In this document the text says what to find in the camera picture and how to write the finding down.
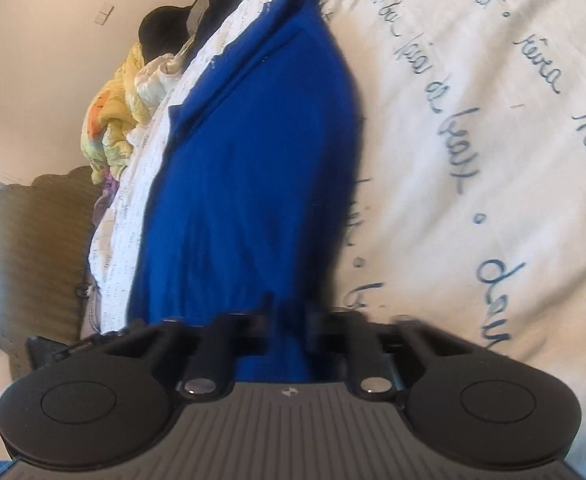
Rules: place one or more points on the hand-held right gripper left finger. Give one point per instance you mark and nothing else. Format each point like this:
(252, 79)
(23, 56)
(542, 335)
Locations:
(255, 327)

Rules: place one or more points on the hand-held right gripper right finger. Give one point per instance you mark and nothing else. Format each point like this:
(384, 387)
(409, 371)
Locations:
(325, 330)

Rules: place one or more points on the blue fleece garment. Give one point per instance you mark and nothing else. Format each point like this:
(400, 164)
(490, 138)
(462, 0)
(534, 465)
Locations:
(253, 160)

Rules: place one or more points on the purple cloth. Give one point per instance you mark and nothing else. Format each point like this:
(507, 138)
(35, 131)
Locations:
(104, 195)

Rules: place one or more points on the brown scalloped headboard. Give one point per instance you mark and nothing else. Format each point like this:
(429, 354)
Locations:
(38, 260)

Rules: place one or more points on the yellow patterned blanket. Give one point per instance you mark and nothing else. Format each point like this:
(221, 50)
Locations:
(108, 120)

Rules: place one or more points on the white script-printed bed cover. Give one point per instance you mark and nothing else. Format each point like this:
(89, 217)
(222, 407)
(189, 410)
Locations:
(473, 110)

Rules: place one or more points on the cream white cloth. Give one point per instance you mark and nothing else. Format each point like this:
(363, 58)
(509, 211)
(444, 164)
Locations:
(148, 85)

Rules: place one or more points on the black cloth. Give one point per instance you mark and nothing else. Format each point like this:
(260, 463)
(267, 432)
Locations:
(163, 27)

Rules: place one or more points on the dark garment with grey trim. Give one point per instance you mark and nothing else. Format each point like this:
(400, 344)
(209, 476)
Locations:
(218, 10)

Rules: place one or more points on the white wall switch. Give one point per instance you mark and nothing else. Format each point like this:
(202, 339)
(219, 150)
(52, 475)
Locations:
(104, 14)

